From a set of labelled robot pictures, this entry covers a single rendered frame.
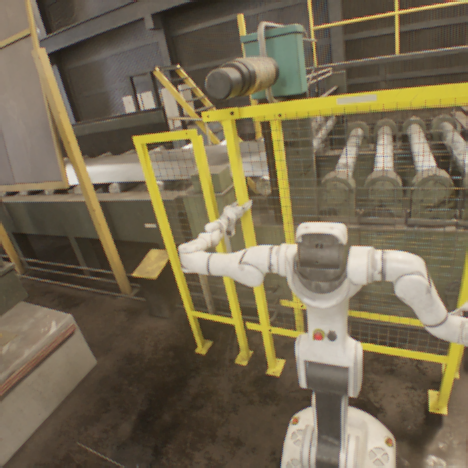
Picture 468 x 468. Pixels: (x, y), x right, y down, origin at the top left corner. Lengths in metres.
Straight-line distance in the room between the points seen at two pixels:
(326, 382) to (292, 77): 1.71
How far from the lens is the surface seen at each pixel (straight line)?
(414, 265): 0.93
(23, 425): 3.06
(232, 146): 1.69
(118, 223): 3.75
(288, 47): 2.19
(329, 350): 1.10
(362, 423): 2.06
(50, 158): 3.67
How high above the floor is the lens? 2.09
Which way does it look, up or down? 25 degrees down
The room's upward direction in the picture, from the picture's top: 11 degrees counter-clockwise
